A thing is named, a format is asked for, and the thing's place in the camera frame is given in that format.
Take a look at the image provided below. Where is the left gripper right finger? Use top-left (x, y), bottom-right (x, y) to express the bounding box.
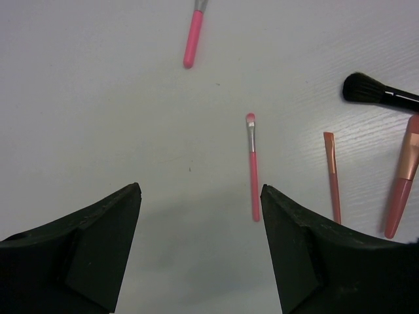
top-left (261, 185), bottom-right (418, 313)

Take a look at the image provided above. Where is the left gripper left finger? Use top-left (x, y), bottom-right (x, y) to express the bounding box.
top-left (1, 183), bottom-right (141, 313)

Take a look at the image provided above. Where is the black powder brush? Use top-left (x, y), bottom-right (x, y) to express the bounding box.
top-left (342, 72), bottom-right (418, 113)

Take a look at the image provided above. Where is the rose gold flat brush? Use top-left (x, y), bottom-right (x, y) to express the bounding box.
top-left (384, 114), bottom-right (418, 239)

